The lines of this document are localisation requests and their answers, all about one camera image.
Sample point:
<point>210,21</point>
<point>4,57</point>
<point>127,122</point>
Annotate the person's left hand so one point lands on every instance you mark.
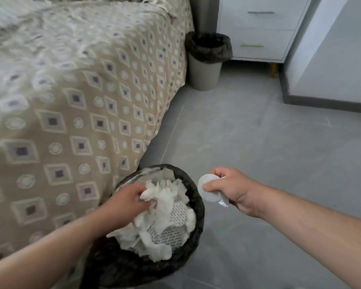
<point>124,206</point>

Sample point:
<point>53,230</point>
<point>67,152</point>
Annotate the grey bed base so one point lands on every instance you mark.
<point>165,126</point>

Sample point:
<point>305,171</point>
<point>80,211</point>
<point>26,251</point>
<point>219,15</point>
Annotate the person's right hand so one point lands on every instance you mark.
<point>237,191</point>

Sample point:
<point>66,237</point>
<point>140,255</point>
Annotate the tissues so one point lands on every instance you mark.
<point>165,213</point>

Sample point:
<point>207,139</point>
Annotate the person's left forearm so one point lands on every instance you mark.
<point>42,255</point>

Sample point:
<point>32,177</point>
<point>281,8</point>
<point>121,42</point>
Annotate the dark grey skirting board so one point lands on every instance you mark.
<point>319,102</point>

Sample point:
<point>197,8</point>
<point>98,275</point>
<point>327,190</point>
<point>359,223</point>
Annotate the plain white round paper disc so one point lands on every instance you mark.
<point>207,194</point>

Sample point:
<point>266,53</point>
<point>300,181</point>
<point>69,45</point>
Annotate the white trash bin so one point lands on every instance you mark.
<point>203,75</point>

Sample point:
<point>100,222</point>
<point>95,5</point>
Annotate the silver foil bag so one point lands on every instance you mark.
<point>138,174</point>

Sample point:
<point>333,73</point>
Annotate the beige patterned bedspread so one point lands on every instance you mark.
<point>63,102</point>

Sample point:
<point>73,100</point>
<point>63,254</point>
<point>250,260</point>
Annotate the small white sachet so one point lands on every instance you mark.
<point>223,202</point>

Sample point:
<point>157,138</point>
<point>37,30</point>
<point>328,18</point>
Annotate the wooden table leg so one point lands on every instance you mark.
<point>273,70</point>

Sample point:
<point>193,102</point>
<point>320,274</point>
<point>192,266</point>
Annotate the white nightstand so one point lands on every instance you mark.
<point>264,30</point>

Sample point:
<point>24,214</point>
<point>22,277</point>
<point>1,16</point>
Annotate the person's right forearm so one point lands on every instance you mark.
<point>313,231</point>

